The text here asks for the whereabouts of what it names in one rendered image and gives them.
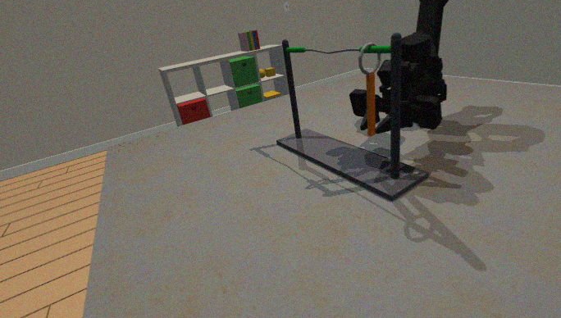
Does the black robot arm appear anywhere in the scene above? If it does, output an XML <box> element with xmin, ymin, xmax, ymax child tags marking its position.
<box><xmin>376</xmin><ymin>0</ymin><xmax>449</xmax><ymax>102</ymax></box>

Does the orange handle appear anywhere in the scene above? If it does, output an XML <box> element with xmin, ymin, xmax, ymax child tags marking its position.
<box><xmin>358</xmin><ymin>43</ymin><xmax>381</xmax><ymax>136</ymax></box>

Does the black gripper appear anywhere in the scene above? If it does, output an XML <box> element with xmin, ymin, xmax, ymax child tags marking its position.
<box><xmin>349</xmin><ymin>81</ymin><xmax>441</xmax><ymax>134</ymax></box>

